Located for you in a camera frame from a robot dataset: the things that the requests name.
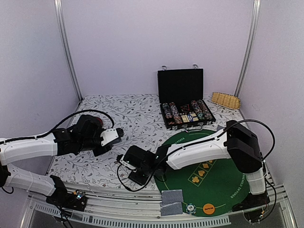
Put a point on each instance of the black poker chip case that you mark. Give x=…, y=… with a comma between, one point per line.
x=181, y=86

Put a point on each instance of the front aluminium rail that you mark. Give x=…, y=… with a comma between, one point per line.
x=116, y=208

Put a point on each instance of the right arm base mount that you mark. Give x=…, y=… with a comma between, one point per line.
x=254, y=204

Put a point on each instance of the aluminium frame post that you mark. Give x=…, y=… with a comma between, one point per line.
x=66, y=48
x=250, y=43

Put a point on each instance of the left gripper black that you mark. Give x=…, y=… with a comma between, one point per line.
x=99, y=152

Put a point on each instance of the blue grey cloth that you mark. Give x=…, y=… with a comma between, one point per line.
x=115, y=141

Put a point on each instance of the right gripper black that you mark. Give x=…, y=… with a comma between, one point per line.
x=140, y=181

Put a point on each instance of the dealt card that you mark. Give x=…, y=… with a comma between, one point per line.
x=219, y=127
x=171, y=196
x=173, y=208

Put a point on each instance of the poker chip row far right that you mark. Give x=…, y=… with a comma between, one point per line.
x=205, y=110

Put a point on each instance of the poker chip row far left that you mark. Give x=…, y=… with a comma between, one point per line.
x=167, y=113

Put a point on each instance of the green round poker mat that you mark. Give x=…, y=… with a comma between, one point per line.
x=218, y=182

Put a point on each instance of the woven bamboo tray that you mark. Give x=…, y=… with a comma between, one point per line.
x=226, y=100

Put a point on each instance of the green white poker chip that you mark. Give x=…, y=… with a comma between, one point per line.
x=190, y=208

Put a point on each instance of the right aluminium frame post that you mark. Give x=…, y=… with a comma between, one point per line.
x=250, y=43

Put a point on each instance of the left aluminium frame post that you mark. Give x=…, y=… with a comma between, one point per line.
x=66, y=48

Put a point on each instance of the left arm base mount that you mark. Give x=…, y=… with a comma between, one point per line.
x=63, y=199

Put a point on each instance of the triangular all in card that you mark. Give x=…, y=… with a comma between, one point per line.
x=185, y=109

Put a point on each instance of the orange big blind button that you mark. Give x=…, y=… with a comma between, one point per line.
x=208, y=209

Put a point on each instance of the playing card deck box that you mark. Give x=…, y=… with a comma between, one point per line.
x=190, y=117

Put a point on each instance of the poker chip row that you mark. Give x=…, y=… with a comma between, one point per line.
x=167, y=113
x=197, y=110
x=205, y=110
x=177, y=118

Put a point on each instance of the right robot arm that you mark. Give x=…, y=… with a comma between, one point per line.
x=234, y=142

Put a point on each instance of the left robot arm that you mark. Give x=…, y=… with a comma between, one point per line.
x=57, y=142

